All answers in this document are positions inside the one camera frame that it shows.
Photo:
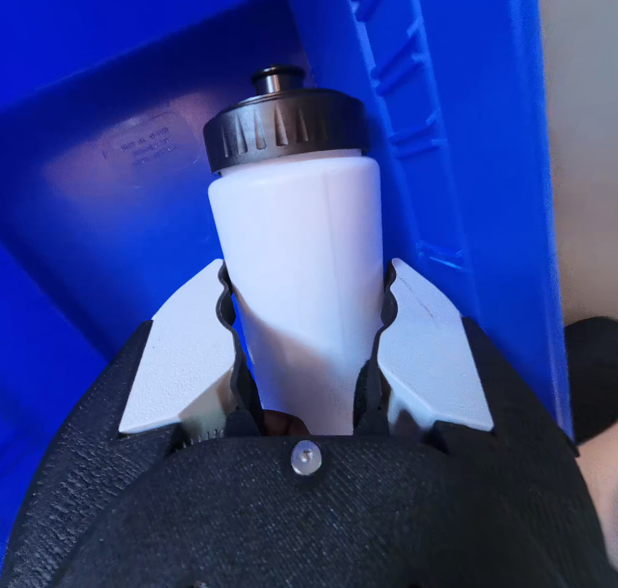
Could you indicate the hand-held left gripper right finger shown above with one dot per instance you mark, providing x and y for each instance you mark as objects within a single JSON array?
[{"x": 429, "y": 356}]

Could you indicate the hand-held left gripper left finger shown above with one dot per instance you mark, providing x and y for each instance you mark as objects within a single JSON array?
[{"x": 178, "y": 356}]

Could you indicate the white plastic bottle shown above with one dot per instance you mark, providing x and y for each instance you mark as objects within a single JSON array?
[{"x": 299, "y": 240}]

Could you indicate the black bottle lid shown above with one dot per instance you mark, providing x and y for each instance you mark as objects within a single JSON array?
[{"x": 285, "y": 125}]

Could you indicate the blue plastic bin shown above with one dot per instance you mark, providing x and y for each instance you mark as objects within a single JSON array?
[{"x": 96, "y": 43}]

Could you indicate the person's left hand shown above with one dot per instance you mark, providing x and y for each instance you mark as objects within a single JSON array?
[{"x": 287, "y": 424}]

